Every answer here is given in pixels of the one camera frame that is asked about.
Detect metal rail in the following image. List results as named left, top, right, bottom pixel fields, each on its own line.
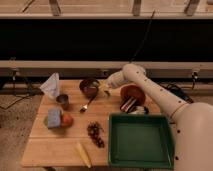
left=0, top=60, right=213, bottom=79

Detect blue sponge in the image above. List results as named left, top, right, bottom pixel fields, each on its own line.
left=47, top=108, right=61, bottom=129

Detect silver fork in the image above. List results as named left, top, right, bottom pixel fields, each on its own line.
left=79, top=95, right=97, bottom=113

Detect small metal cup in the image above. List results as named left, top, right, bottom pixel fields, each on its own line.
left=56, top=94, right=69, bottom=110

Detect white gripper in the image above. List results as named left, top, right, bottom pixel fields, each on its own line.
left=106, top=71, right=127, bottom=89

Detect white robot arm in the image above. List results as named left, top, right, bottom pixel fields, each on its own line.
left=107, top=63, right=213, bottom=171

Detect black cable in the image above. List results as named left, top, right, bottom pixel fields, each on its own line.
left=129, top=9, right=157, bottom=64

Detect dark red grapes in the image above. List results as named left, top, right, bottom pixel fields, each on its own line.
left=87, top=122, right=105, bottom=148

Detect purple bowl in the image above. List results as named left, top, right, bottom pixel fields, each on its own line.
left=79, top=78, right=100, bottom=98

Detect green square tray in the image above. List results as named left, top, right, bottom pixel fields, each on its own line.
left=108, top=114, right=174, bottom=169

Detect white crumpled cloth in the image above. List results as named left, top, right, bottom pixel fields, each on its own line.
left=40, top=73, right=60, bottom=99

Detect red bowl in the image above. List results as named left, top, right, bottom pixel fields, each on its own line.
left=120, top=85, right=146, bottom=105

